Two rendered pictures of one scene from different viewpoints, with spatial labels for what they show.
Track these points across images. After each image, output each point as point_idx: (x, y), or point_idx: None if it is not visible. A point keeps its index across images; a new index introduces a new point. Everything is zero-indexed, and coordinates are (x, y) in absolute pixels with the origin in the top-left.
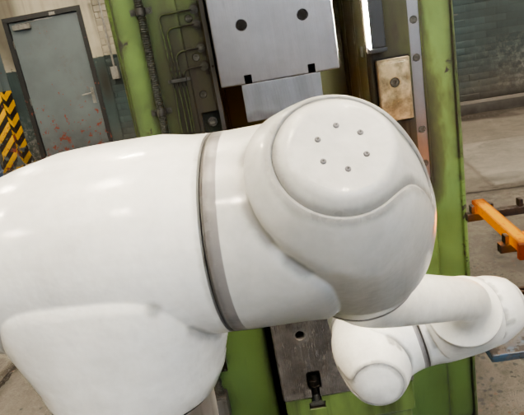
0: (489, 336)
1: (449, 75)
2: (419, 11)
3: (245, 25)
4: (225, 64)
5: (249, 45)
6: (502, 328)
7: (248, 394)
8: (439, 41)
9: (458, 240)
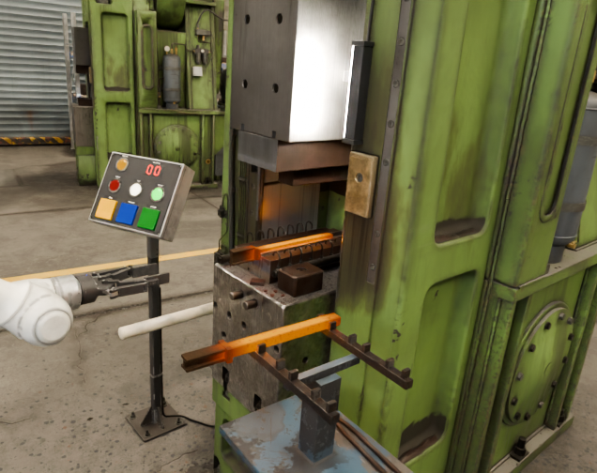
0: None
1: (411, 193)
2: (397, 117)
3: (247, 84)
4: (234, 110)
5: (246, 101)
6: (12, 326)
7: None
8: (409, 155)
9: (385, 359)
